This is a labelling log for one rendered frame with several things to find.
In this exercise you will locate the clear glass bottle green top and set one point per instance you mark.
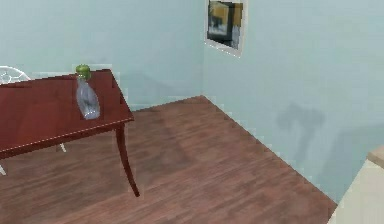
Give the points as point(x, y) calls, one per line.
point(87, 98)

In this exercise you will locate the red-brown wooden table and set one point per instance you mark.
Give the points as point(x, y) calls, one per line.
point(40, 106)

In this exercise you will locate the cream cupboard with tan top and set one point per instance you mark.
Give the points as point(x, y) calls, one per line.
point(363, 196)

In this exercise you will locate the white framed wall picture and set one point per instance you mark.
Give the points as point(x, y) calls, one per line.
point(225, 23)

